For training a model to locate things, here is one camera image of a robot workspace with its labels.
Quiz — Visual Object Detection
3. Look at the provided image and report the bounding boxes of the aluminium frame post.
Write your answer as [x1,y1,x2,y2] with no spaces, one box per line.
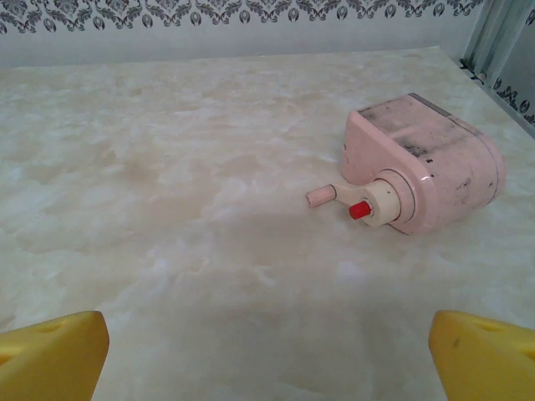
[458,0,535,140]

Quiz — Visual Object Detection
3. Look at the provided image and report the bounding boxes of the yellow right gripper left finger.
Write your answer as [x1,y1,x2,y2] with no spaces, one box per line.
[0,310,110,401]

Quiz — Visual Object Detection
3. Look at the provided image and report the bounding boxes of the pink pencil sharpener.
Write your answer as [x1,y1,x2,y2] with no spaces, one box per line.
[304,92,507,236]

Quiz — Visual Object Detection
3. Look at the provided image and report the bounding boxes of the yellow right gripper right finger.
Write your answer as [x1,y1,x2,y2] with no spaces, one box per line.
[431,309,535,401]

